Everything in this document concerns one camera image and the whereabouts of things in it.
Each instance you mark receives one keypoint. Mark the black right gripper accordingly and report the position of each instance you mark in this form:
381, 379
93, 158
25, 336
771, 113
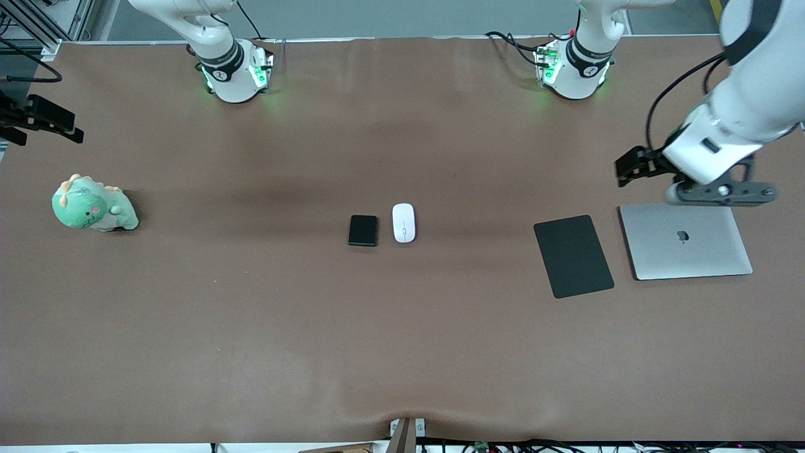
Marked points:
19, 116

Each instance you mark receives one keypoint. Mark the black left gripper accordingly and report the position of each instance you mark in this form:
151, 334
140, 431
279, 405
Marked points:
652, 161

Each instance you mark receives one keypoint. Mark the white computer mouse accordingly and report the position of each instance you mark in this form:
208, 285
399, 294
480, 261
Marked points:
404, 222

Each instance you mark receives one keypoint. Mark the black phone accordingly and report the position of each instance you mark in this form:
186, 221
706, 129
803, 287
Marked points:
363, 230

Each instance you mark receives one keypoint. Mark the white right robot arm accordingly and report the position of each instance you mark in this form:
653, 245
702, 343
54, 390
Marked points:
233, 82

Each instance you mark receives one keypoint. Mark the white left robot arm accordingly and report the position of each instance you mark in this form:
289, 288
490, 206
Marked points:
748, 107

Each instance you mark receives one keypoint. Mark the black mouse pad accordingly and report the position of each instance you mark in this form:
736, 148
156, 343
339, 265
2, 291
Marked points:
573, 257

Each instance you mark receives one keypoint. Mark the green dinosaur plush toy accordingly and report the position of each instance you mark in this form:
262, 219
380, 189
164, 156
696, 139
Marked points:
88, 207

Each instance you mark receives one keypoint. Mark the silver laptop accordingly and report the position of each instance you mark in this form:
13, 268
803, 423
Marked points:
685, 251

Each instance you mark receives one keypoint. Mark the brown table cover mat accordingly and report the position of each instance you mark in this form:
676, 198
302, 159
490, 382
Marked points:
402, 327

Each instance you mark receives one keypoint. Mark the aluminium frame with black struts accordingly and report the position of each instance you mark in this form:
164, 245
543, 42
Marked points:
38, 28

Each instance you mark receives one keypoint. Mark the metal bracket with brown post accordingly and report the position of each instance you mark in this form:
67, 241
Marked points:
407, 437

